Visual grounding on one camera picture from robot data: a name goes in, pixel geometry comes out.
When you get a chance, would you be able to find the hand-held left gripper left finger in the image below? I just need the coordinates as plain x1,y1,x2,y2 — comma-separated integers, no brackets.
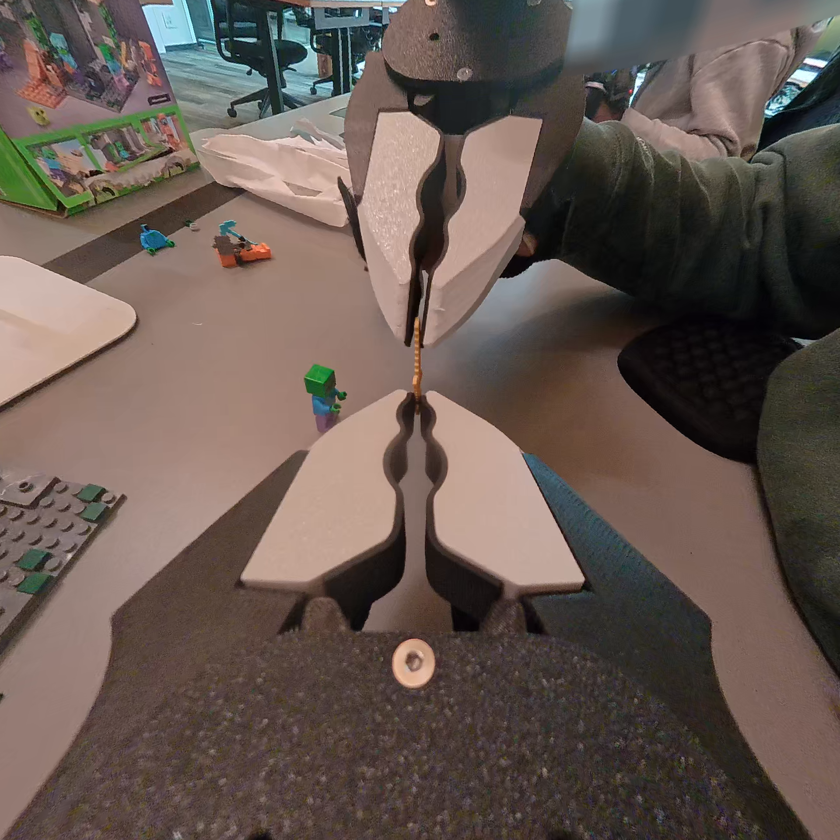
240,389,417,632

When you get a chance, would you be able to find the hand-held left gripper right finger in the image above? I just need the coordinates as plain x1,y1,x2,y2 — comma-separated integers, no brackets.
422,390,586,624

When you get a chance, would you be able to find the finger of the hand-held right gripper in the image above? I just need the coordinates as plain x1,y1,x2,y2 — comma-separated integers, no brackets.
420,117,544,348
360,108,443,347

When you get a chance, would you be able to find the green headed toy minifigure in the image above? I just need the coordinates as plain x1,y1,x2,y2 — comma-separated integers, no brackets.
302,364,349,434

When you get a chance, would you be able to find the gold toy sword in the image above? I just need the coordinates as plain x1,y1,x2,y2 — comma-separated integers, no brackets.
410,317,427,403

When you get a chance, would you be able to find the person's right forearm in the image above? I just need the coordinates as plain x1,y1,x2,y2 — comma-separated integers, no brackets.
525,118,840,340

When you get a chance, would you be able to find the white crumpled paper bag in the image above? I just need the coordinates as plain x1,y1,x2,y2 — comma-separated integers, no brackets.
196,118,353,229

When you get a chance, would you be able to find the wooden top office table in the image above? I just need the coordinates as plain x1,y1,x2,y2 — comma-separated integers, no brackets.
249,0,409,120

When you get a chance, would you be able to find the small orange grey brick model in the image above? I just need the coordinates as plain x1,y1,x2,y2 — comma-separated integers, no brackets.
211,219,273,269

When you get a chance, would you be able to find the black office chair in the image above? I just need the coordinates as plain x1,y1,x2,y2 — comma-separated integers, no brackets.
210,0,311,120

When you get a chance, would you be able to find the grey brick building model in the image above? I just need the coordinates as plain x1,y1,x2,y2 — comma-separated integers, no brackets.
0,467,127,657

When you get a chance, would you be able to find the dark green hoodie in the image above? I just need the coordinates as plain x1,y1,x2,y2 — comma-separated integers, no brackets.
756,328,840,672

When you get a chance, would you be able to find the brick set cardboard box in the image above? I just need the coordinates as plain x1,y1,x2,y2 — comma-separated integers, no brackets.
0,0,202,219

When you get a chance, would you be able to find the white rounded board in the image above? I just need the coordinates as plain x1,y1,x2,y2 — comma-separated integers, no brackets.
0,255,139,412

